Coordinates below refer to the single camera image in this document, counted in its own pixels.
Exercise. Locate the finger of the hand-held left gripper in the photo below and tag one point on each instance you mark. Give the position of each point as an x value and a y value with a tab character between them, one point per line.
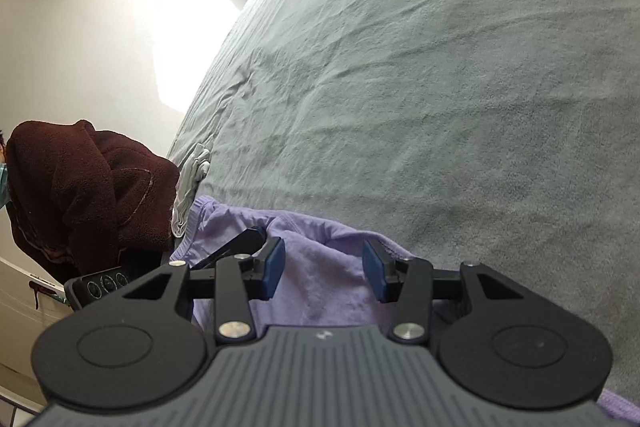
240	242

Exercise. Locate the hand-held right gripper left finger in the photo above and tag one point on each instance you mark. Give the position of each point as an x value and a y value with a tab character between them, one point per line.
275	264

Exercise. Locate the teal face mask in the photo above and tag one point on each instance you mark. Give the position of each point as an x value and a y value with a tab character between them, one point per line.
4	187

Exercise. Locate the grey bed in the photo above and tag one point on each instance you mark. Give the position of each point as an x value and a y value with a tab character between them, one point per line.
425	82

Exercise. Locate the white cabinet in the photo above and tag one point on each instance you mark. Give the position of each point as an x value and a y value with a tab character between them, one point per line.
20	347

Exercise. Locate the purple pants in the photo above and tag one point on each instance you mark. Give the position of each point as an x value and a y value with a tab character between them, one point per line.
320	267

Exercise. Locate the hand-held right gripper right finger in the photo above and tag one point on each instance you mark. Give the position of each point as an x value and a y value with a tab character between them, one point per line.
375	269

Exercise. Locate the person's maroon fleece robe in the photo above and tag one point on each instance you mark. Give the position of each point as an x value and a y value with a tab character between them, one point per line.
90	192

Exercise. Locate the white crumpled cloth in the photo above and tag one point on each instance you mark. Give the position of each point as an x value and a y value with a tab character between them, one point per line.
192	177

